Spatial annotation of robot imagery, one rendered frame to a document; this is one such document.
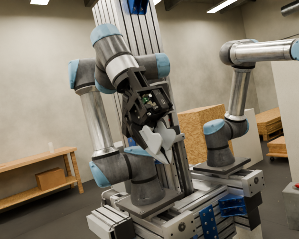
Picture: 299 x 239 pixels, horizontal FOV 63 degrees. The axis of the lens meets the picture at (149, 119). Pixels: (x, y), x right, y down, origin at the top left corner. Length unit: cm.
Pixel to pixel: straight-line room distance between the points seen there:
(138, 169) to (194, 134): 169
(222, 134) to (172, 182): 36
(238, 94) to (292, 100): 205
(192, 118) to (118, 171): 173
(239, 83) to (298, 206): 62
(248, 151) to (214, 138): 330
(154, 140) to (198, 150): 219
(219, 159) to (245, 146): 321
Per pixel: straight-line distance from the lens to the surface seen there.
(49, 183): 508
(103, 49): 60
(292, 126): 343
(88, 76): 103
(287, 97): 338
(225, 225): 140
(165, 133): 53
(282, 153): 477
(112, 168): 99
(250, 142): 466
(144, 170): 103
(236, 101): 137
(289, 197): 129
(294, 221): 134
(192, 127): 264
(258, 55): 108
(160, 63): 72
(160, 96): 52
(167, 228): 96
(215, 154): 135
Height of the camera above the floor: 144
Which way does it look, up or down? 4 degrees down
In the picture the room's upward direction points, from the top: 12 degrees counter-clockwise
